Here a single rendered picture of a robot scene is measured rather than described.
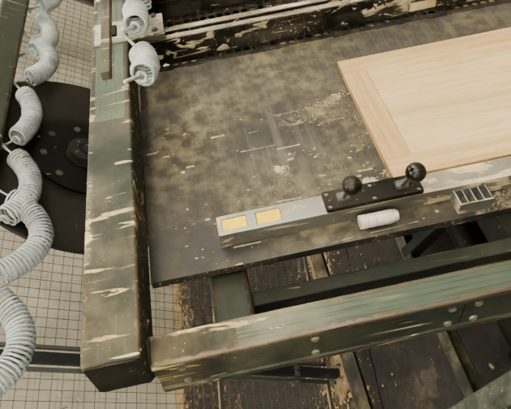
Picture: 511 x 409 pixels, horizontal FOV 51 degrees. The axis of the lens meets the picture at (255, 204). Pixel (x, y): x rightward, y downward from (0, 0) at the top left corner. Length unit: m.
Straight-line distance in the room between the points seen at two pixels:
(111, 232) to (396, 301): 0.54
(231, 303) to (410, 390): 2.08
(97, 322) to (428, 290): 0.57
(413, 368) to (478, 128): 1.91
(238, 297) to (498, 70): 0.87
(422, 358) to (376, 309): 2.04
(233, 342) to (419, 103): 0.75
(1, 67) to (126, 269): 1.23
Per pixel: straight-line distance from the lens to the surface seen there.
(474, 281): 1.01
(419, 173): 1.01
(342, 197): 1.09
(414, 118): 1.33
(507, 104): 1.41
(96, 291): 0.99
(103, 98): 1.37
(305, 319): 0.94
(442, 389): 2.91
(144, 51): 1.29
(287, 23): 1.61
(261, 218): 1.09
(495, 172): 1.20
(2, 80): 2.04
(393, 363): 3.15
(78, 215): 1.75
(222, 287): 1.09
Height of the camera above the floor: 2.12
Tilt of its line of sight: 26 degrees down
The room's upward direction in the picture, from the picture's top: 78 degrees counter-clockwise
